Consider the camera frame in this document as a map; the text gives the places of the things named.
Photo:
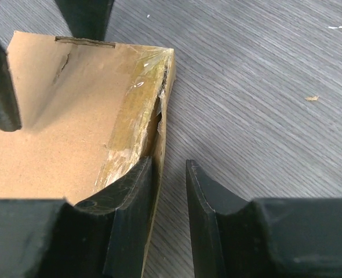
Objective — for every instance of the brown cardboard express box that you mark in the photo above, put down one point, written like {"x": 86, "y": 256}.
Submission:
{"x": 90, "y": 111}

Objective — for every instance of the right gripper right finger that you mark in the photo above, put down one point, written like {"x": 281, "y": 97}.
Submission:
{"x": 263, "y": 237}

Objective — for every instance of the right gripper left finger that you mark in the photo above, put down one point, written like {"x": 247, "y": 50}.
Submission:
{"x": 102, "y": 236}

